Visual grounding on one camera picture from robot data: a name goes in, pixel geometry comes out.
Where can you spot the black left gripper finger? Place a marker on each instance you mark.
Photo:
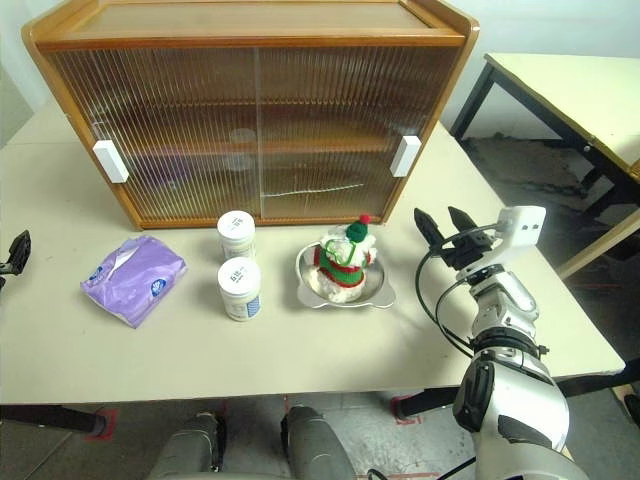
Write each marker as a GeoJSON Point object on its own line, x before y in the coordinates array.
{"type": "Point", "coordinates": [21, 252]}

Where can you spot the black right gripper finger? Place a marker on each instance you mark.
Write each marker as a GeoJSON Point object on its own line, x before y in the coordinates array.
{"type": "Point", "coordinates": [461, 222]}
{"type": "Point", "coordinates": [429, 230]}

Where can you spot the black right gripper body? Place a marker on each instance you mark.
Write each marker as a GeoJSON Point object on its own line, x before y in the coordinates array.
{"type": "Point", "coordinates": [470, 250]}

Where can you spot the steel dish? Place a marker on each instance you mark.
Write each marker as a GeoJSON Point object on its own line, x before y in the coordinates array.
{"type": "Point", "coordinates": [377, 295]}

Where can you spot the white plush toy green hat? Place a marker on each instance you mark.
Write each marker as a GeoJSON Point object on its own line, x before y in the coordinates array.
{"type": "Point", "coordinates": [342, 270]}

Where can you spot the purple tissue pack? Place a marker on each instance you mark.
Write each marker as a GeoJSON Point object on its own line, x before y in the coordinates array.
{"type": "Point", "coordinates": [135, 280]}

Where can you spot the ribbed glass sliding door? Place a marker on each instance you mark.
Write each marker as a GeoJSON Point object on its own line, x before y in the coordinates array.
{"type": "Point", "coordinates": [340, 100]}
{"type": "Point", "coordinates": [175, 110]}

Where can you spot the white jar with blue label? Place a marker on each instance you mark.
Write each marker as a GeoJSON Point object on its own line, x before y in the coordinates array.
{"type": "Point", "coordinates": [240, 290]}
{"type": "Point", "coordinates": [236, 235]}

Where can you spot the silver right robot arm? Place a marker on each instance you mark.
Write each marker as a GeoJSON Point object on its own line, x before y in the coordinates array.
{"type": "Point", "coordinates": [510, 400]}

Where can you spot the wooden cabinet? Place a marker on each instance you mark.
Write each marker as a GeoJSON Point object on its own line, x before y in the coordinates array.
{"type": "Point", "coordinates": [250, 30]}

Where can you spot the black table leg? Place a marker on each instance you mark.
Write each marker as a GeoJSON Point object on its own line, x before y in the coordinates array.
{"type": "Point", "coordinates": [50, 417]}
{"type": "Point", "coordinates": [430, 400]}

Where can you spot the grey right robot leg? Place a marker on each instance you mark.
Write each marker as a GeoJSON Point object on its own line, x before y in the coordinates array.
{"type": "Point", "coordinates": [315, 445]}

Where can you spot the grey robot leg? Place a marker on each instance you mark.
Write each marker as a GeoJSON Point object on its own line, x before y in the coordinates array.
{"type": "Point", "coordinates": [315, 445]}
{"type": "Point", "coordinates": [190, 450]}

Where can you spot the grey left robot leg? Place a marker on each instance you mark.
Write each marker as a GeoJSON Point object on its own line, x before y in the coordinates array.
{"type": "Point", "coordinates": [190, 450]}

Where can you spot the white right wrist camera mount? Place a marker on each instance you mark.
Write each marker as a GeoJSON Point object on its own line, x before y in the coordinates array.
{"type": "Point", "coordinates": [522, 225]}

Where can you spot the cream side table black frame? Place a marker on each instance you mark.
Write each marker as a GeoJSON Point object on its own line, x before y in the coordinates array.
{"type": "Point", "coordinates": [565, 85]}

